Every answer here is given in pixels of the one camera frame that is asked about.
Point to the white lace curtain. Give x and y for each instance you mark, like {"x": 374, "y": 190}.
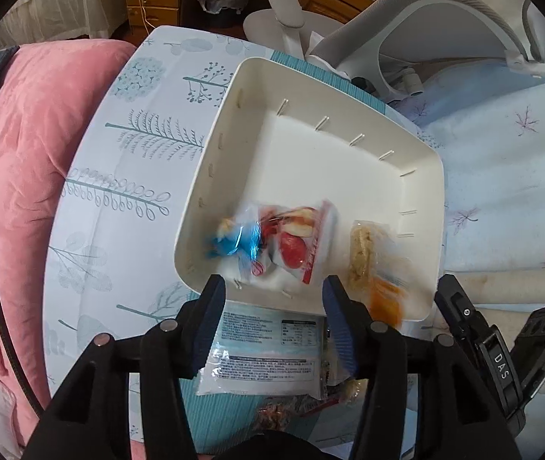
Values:
{"x": 61, "y": 5}

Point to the teal ribbed placemat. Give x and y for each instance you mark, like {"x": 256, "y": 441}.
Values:
{"x": 224, "y": 421}

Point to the white labelled snack packet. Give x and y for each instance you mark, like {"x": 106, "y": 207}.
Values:
{"x": 253, "y": 373}

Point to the grey office chair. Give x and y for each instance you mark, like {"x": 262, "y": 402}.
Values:
{"x": 397, "y": 33}

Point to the trash bin with bag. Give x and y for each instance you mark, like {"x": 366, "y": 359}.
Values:
{"x": 222, "y": 5}

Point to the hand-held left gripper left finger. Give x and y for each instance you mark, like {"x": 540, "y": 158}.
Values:
{"x": 210, "y": 326}

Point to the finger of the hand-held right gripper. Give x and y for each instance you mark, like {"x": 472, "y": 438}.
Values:
{"x": 459, "y": 311}

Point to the pink blanket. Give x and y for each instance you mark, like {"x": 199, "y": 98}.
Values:
{"x": 28, "y": 153}

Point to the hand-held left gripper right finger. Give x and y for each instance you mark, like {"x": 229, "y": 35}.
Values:
{"x": 342, "y": 330}

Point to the clear beige biscuit packet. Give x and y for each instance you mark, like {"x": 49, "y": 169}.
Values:
{"x": 363, "y": 254}

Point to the blue snack packet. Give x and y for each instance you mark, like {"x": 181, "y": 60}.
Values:
{"x": 239, "y": 242}

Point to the white plastic tray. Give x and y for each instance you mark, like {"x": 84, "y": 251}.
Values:
{"x": 349, "y": 191}

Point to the red apple-print snack packet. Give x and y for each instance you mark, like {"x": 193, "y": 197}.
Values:
{"x": 296, "y": 244}

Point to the floral bed sheet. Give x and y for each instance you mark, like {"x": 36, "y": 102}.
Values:
{"x": 493, "y": 153}

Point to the red-brown snack packet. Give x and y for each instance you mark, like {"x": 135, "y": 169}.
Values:
{"x": 277, "y": 414}

